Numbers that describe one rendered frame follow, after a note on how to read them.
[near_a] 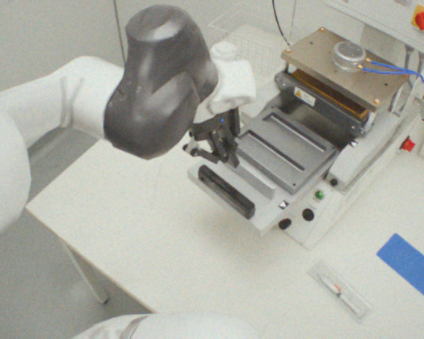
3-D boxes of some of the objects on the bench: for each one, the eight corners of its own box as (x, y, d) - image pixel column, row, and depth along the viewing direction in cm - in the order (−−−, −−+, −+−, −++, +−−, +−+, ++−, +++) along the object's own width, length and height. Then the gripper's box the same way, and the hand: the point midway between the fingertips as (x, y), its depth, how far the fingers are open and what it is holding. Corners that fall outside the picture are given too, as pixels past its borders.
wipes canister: (220, 70, 150) (220, 36, 138) (240, 79, 146) (242, 44, 135) (206, 82, 145) (205, 48, 133) (226, 92, 142) (228, 56, 130)
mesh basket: (238, 28, 168) (240, 1, 158) (295, 49, 159) (299, 22, 148) (207, 52, 157) (207, 24, 146) (267, 77, 147) (270, 48, 137)
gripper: (207, 59, 64) (237, 127, 85) (153, 121, 62) (197, 177, 83) (245, 78, 60) (266, 146, 82) (190, 146, 58) (226, 198, 80)
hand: (228, 154), depth 79 cm, fingers closed
